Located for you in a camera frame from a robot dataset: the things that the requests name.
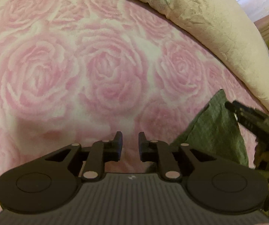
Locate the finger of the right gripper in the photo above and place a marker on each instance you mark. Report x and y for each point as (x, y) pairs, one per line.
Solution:
(236, 106)

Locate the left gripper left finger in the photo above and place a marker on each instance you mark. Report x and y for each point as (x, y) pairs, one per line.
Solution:
(98, 154)

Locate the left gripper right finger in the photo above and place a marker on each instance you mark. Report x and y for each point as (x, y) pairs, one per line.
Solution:
(159, 152)

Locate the grey plaid shorts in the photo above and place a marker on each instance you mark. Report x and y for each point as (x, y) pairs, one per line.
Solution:
(215, 130)

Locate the pink rose bed blanket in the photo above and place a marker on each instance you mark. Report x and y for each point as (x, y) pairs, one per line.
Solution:
(77, 71)

